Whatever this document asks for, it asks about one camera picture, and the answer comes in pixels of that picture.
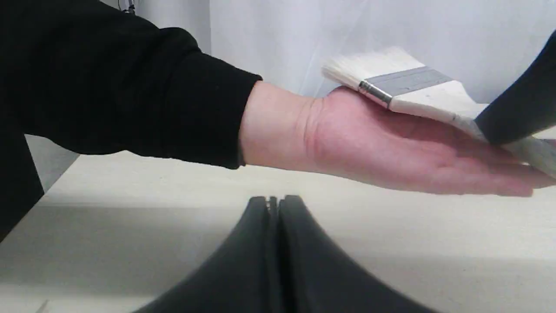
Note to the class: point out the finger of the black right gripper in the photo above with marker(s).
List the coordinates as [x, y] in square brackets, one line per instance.
[528, 106]

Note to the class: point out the person's open bare hand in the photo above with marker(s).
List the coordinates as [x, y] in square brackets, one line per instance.
[349, 136]

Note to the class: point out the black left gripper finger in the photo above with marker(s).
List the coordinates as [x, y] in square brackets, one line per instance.
[319, 277]
[241, 276]

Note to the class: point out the wide wooden paint brush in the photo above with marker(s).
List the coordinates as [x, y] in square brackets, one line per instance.
[400, 83]

